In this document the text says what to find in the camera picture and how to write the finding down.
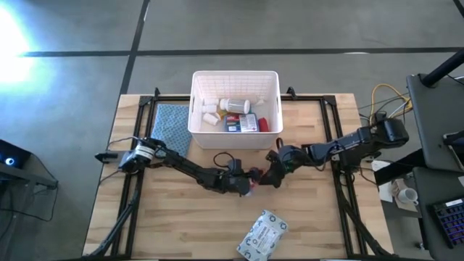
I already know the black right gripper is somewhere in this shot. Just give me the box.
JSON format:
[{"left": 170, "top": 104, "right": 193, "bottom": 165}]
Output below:
[{"left": 258, "top": 144, "right": 310, "bottom": 190}]

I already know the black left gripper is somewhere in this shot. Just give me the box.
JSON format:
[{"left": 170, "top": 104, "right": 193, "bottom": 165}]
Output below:
[{"left": 221, "top": 166, "right": 262, "bottom": 198}]

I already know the small red white item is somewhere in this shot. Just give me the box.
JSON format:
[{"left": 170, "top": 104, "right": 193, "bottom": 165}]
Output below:
[{"left": 249, "top": 167, "right": 262, "bottom": 197}]

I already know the blue medical supply box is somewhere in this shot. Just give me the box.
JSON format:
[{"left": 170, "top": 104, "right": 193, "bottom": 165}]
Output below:
[{"left": 223, "top": 112, "right": 260, "bottom": 133}]

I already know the large white-capped pill bottle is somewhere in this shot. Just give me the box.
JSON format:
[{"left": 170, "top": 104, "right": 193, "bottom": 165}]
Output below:
[{"left": 220, "top": 97, "right": 252, "bottom": 115}]

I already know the white packet with blue print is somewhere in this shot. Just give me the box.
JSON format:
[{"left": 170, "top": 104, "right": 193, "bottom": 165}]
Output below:
[{"left": 236, "top": 209, "right": 289, "bottom": 261}]

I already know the blue patterned cloth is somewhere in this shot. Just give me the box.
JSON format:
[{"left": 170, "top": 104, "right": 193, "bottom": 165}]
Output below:
[{"left": 150, "top": 104, "right": 194, "bottom": 158}]

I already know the white paper sheet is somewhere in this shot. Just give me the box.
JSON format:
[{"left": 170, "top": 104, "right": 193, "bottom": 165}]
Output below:
[{"left": 371, "top": 159, "right": 394, "bottom": 203}]

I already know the white mug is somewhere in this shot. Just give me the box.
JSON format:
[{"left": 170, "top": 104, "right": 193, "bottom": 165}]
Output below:
[{"left": 396, "top": 187, "right": 420, "bottom": 206}]

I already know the black desk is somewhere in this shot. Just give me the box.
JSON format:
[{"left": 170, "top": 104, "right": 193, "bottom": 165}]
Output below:
[
  {"left": 413, "top": 166, "right": 464, "bottom": 261},
  {"left": 405, "top": 72, "right": 464, "bottom": 173}
]

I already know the black keyboard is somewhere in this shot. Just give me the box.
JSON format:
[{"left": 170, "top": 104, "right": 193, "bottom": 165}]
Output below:
[{"left": 431, "top": 197, "right": 464, "bottom": 250}]

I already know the black pole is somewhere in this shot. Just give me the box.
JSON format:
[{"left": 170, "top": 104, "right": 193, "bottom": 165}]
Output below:
[{"left": 420, "top": 49, "right": 464, "bottom": 88}]

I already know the black device with blue light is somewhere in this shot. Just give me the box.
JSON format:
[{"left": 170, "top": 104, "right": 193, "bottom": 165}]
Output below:
[{"left": 0, "top": 138, "right": 32, "bottom": 170}]

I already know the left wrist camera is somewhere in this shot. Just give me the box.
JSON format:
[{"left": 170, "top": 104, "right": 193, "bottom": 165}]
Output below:
[{"left": 227, "top": 157, "right": 244, "bottom": 175}]

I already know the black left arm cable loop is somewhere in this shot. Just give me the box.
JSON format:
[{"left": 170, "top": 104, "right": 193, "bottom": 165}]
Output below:
[{"left": 212, "top": 152, "right": 237, "bottom": 172}]

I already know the black table frame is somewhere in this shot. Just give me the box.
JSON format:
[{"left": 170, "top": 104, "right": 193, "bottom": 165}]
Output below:
[{"left": 81, "top": 86, "right": 398, "bottom": 260}]

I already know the yellow cable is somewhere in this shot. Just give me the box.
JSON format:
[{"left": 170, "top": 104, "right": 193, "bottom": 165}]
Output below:
[{"left": 369, "top": 83, "right": 413, "bottom": 124}]

